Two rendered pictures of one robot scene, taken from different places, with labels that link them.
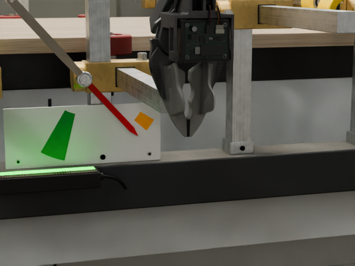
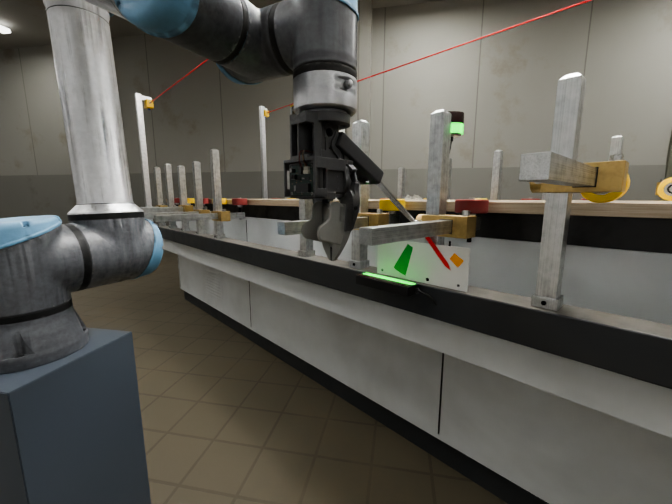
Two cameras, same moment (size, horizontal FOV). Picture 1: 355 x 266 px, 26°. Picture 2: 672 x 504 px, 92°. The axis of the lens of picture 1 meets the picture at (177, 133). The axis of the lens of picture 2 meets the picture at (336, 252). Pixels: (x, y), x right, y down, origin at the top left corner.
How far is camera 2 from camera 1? 0.84 m
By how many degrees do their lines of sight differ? 61
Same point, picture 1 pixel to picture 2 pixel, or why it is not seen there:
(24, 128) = (386, 251)
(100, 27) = (433, 191)
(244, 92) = (553, 252)
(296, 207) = (617, 383)
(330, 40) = not seen: outside the picture
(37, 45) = not seen: hidden behind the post
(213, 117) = (582, 277)
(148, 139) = (458, 274)
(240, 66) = (550, 227)
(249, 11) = not seen: hidden behind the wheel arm
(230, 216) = (533, 359)
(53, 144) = (400, 264)
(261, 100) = (646, 271)
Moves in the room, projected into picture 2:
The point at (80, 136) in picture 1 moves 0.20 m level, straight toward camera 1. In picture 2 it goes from (414, 262) to (352, 273)
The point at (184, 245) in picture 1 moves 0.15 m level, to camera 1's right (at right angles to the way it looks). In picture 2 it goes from (488, 365) to (558, 401)
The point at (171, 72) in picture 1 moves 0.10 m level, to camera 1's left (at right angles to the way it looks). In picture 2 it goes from (319, 208) to (296, 206)
